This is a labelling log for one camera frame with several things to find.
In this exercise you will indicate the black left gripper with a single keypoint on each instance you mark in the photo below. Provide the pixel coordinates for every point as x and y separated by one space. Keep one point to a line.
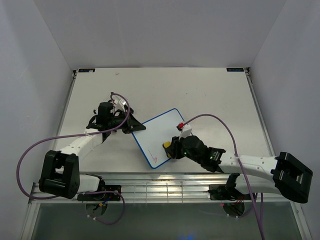
133 125

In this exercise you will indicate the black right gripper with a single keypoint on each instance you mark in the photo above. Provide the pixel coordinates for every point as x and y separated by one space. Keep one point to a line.
175 153

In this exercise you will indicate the yellow black whiteboard eraser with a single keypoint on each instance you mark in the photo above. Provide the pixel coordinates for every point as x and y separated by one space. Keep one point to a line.
166 146

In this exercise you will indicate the blue framed whiteboard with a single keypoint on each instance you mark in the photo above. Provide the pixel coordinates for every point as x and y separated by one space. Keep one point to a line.
159 129

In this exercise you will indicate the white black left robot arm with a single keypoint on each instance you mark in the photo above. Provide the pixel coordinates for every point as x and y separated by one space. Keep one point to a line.
61 175

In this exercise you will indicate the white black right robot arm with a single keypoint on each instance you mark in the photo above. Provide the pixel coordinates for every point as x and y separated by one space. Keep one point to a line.
287 175

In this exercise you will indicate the black corner label sticker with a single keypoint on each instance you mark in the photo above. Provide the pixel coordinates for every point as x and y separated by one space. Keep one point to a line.
86 70
234 69

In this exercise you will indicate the black right corner label sticker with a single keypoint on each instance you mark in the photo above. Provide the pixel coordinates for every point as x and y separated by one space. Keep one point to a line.
234 69

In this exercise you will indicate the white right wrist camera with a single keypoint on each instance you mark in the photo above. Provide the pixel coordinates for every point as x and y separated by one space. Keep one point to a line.
185 129

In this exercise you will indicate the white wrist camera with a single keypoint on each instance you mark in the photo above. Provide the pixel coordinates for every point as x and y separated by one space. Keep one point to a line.
120 104
185 129

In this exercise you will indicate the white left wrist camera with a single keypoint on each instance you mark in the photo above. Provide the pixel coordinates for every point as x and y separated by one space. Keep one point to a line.
120 104

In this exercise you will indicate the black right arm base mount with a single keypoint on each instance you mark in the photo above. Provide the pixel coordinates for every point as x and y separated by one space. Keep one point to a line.
222 192

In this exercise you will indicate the aluminium table edge rail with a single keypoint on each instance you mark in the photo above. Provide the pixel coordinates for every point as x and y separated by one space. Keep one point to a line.
147 188

